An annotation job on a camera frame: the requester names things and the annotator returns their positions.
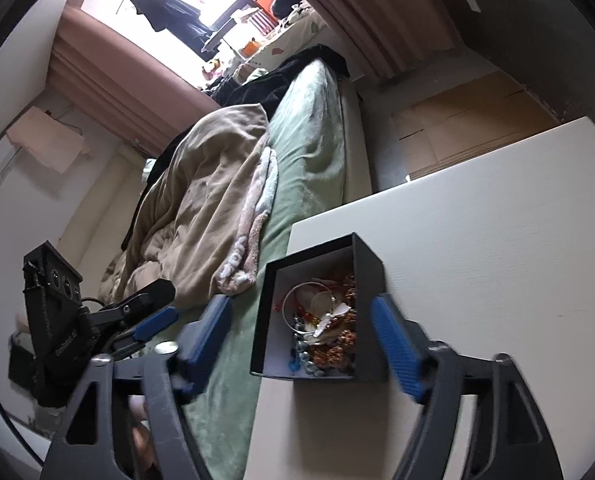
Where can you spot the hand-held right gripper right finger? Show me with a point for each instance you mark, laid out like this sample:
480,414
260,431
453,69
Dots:
395,350

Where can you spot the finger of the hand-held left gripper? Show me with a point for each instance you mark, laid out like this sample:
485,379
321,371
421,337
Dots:
137,300
155,324

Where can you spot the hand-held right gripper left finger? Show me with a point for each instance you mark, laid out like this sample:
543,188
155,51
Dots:
212,340

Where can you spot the black jewelry box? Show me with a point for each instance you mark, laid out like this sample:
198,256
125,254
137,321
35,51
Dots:
370,270

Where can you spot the silver bangle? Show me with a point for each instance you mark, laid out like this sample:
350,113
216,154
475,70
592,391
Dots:
285,305

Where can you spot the person's leg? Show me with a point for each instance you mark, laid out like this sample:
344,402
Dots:
141,430

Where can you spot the beige blanket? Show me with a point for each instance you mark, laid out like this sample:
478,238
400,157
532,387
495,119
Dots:
202,185

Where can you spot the pink towel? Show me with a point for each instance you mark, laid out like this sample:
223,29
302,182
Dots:
47,142

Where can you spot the bed with green sheet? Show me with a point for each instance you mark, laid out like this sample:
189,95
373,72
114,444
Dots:
302,160

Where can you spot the pink curtain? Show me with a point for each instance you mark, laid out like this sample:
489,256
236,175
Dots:
117,85
367,15

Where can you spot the flat cardboard sheet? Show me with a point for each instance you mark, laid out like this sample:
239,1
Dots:
457,130

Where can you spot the black clothing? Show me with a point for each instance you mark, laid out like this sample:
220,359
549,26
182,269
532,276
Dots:
277,80

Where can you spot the orange object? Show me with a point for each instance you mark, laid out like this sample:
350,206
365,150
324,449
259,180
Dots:
250,47

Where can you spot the hanging dark clothes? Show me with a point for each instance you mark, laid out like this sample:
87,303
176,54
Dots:
172,10

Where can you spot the printed pillow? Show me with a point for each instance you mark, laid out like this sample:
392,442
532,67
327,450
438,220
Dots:
297,30

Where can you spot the white wall socket plate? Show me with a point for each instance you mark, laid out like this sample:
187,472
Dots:
473,3

